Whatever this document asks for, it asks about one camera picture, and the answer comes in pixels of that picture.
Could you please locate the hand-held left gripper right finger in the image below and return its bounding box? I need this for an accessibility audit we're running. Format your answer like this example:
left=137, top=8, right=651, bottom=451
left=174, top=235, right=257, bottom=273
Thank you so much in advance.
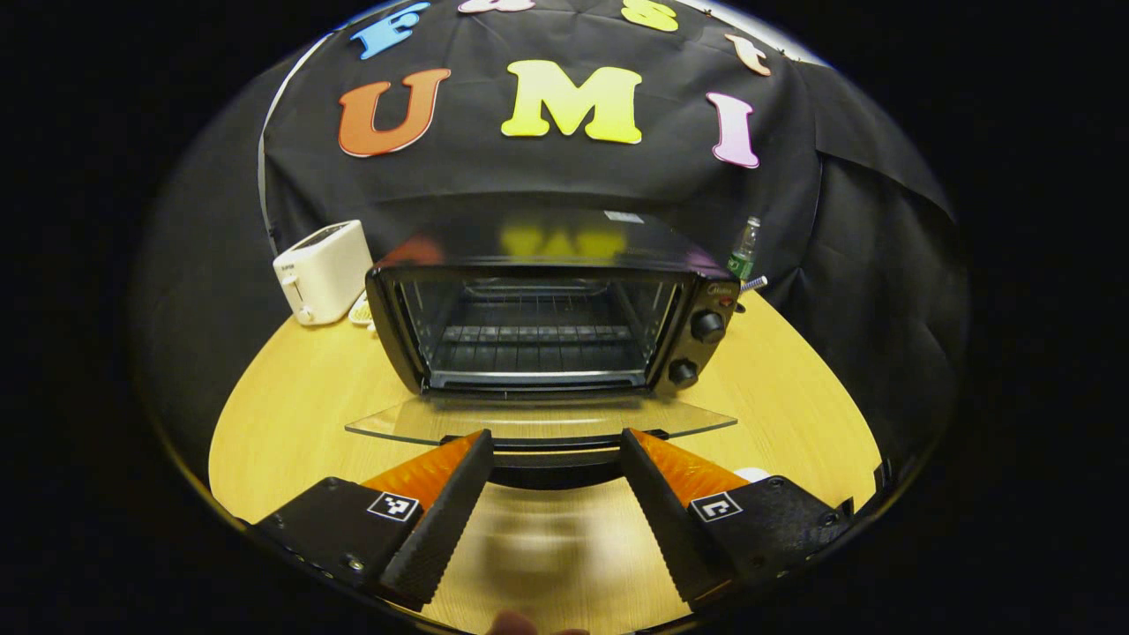
left=620, top=428, right=855, bottom=609

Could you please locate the clear plastic water bottle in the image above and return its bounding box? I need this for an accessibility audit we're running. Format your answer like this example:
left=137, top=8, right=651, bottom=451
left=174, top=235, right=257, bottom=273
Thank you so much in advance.
left=728, top=216, right=761, bottom=281

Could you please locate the white toaster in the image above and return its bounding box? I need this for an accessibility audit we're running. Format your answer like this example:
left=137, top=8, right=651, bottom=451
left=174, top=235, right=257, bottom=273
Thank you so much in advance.
left=273, top=220, right=375, bottom=326

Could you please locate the black electric oven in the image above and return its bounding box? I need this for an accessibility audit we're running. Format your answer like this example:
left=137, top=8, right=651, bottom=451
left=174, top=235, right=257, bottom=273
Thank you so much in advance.
left=346, top=207, right=744, bottom=490

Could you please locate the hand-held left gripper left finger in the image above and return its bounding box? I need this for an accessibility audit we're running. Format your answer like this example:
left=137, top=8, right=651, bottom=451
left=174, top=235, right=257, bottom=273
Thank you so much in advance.
left=251, top=430, right=495, bottom=611

